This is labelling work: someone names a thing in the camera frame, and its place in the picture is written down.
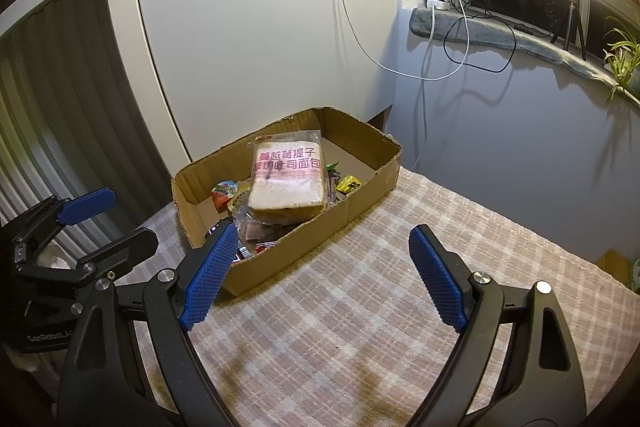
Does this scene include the dark snack packet red ends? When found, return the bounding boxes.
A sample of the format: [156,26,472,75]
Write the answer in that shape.
[239,219,286,258]

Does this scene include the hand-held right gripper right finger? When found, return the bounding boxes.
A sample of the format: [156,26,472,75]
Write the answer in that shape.
[408,224,587,427]

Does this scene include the black cable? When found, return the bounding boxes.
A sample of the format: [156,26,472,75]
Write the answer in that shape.
[442,0,518,75]

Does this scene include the black tripod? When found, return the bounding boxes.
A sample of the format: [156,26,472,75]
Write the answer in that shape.
[550,0,588,60]

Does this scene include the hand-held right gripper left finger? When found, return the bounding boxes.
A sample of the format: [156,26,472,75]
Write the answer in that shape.
[55,219,240,427]

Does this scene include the grey windowsill cloth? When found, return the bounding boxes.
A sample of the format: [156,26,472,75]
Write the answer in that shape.
[408,7,640,108]

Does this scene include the jelly cup printed lid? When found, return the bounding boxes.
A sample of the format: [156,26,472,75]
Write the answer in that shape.
[209,179,240,212]

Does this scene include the brown cardboard box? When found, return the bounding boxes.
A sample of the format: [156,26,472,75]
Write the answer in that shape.
[171,107,403,297]

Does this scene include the white wardrobe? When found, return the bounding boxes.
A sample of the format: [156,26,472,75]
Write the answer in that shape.
[100,0,401,168]

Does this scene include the potted spider plant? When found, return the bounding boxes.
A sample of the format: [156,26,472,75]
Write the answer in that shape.
[602,14,640,108]

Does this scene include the grey ribbed panel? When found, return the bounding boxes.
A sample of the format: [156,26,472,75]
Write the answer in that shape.
[0,0,193,233]

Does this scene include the yellow candy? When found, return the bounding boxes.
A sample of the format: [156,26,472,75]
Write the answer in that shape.
[335,174,362,195]

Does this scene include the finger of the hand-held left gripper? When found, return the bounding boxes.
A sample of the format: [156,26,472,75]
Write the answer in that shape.
[0,188,117,267]
[14,228,159,294]

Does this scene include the sliced bread packet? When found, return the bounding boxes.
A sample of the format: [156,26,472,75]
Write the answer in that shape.
[247,129,326,223]

